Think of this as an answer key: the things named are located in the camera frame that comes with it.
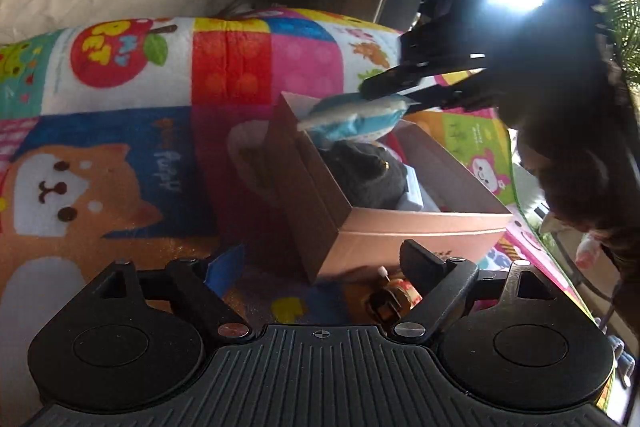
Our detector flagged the blue tissue packet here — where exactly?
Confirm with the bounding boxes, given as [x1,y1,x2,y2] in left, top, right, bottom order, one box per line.
[297,93,422,144]

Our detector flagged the person's right hand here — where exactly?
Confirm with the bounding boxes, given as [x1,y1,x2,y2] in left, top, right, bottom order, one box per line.
[520,122,613,230]

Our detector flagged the pink cardboard box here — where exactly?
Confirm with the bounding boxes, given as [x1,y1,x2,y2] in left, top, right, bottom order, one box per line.
[262,91,515,285]

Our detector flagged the green palm plant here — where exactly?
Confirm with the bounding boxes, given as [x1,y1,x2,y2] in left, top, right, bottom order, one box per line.
[570,0,640,88]

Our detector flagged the colourful printed play mat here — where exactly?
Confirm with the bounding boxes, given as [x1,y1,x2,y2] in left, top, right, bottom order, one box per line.
[0,7,608,427]

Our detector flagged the grey plush toy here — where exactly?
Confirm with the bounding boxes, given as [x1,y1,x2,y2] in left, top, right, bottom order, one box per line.
[320,139,412,210]

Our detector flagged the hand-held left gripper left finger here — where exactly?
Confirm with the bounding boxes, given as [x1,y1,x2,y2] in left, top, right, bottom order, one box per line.
[87,244,252,342]

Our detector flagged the person's right forearm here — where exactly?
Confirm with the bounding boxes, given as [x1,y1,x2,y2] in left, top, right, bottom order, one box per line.
[597,187,640,328]

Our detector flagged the yellow plastic toy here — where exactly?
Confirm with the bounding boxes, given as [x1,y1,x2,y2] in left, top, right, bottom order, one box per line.
[367,264,423,324]

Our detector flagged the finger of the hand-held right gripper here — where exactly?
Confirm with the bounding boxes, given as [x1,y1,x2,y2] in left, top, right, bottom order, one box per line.
[361,22,488,102]
[400,86,465,112]

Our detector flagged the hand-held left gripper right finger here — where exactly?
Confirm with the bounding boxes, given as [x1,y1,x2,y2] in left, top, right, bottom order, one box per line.
[391,239,556,340]

